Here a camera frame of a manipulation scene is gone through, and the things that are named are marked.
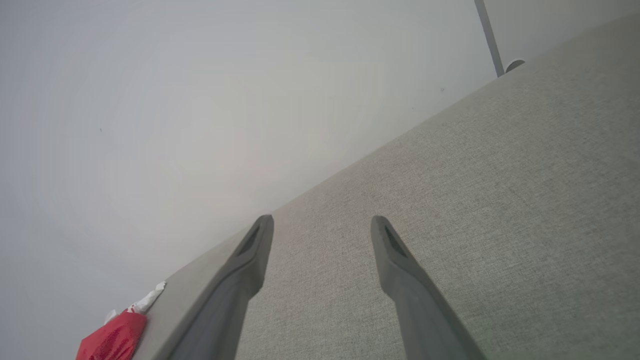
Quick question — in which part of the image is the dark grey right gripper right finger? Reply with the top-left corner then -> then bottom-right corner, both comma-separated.
370,215 -> 486,360

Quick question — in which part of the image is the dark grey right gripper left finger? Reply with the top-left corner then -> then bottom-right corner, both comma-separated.
167,215 -> 275,360

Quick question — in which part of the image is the red shirt with white sleeves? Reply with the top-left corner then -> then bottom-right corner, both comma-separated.
75,281 -> 167,360

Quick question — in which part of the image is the light grey fabric sofa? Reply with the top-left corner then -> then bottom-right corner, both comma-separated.
132,12 -> 640,360

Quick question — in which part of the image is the grey metal stand pole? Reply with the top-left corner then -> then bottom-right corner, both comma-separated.
474,0 -> 505,78

